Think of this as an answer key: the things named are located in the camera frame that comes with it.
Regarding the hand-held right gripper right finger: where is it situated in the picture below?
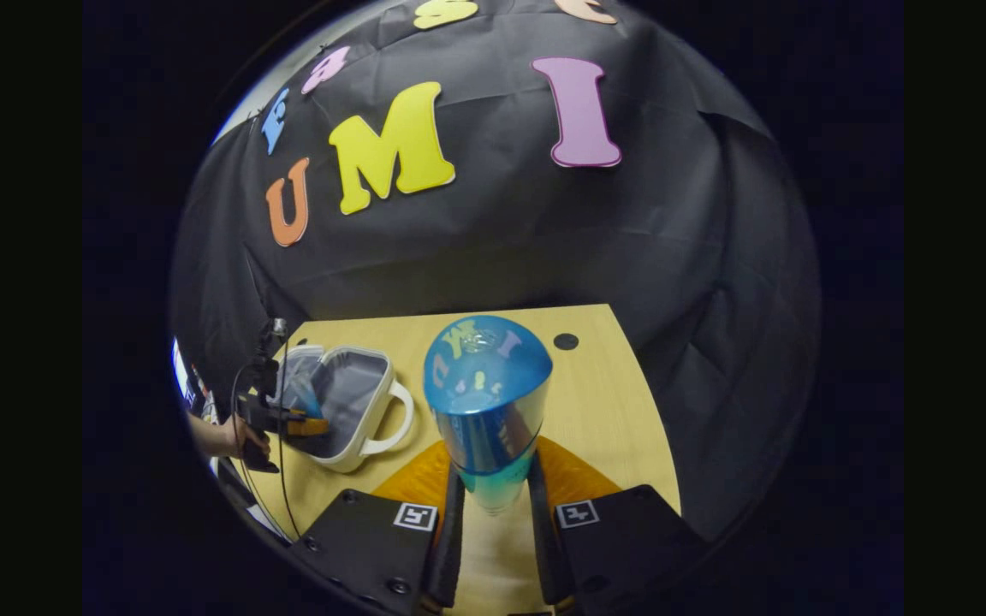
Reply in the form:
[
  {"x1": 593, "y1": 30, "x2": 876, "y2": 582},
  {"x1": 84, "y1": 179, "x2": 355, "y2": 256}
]
[{"x1": 527, "y1": 436, "x2": 710, "y2": 616}]

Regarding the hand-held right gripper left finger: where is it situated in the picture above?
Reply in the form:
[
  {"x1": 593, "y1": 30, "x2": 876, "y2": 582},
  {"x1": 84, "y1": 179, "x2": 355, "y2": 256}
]
[{"x1": 288, "y1": 439, "x2": 466, "y2": 616}]

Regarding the translucent cone-shaped tube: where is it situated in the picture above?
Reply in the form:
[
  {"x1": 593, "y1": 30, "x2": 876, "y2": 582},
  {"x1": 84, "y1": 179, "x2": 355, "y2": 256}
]
[{"x1": 288, "y1": 370, "x2": 324, "y2": 420}]

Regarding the blue bottle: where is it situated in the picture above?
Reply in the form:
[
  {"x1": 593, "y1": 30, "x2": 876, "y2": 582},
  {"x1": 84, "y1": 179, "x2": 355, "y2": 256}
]
[{"x1": 423, "y1": 315, "x2": 554, "y2": 514}]

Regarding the black backdrop cloth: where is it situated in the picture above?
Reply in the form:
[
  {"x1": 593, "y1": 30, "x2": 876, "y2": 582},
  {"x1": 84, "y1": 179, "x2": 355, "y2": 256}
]
[{"x1": 169, "y1": 0, "x2": 821, "y2": 540}]

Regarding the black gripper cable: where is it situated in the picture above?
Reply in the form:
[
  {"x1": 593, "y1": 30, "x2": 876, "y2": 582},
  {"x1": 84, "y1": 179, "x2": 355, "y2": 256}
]
[{"x1": 230, "y1": 341, "x2": 302, "y2": 540}]

